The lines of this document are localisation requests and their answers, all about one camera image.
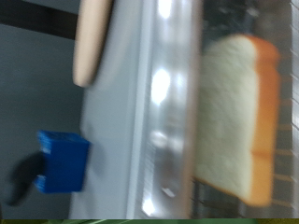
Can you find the white bread slice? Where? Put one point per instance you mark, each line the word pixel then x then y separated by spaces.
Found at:
pixel 227 118

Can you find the silver toaster oven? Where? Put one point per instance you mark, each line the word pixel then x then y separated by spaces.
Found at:
pixel 109 109

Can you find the small wooden cutting board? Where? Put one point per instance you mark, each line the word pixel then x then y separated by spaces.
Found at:
pixel 92 40

